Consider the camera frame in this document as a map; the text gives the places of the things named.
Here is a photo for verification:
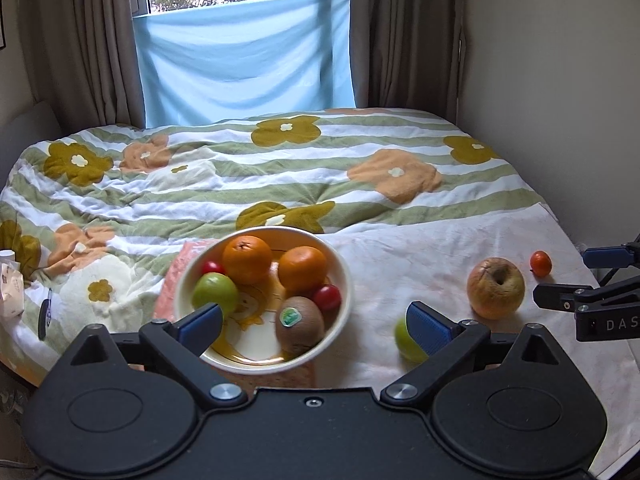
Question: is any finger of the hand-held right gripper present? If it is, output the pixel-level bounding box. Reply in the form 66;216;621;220
583;241;640;269
532;283;599;312

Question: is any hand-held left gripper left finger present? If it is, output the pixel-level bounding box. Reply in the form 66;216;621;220
64;302;250;409

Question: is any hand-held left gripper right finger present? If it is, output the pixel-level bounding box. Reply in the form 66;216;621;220
380;301;577;407

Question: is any green apple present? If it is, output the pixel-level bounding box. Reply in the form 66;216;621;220
192;273;240;320
394;319;430;364

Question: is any cream ceramic bowl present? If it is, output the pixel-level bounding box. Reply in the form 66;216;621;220
173;226;354;375

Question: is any large orange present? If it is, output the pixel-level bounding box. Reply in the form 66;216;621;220
222;235;274;286
278;245;328;295

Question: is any brown kiwi with green sticker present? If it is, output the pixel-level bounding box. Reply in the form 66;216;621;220
275;296;325;352

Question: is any pink floral cloth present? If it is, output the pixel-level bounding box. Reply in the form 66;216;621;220
152;240;317;389

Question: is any white cloth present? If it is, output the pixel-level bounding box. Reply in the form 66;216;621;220
314;202;640;477

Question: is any wrinkled yellow-brown apple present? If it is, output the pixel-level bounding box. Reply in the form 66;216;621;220
467;257;526;320

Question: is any striped floral quilt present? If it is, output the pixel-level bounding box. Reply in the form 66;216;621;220
0;107;557;387

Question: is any black slim object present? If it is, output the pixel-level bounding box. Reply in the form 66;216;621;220
38;287;54;341

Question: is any pale bed headboard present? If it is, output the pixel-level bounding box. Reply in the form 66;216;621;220
0;100;64;162

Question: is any light blue window cloth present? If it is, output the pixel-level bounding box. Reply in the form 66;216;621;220
132;0;357;129

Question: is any beige curtain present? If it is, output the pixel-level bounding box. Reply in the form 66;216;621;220
17;0;146;129
350;0;469;122

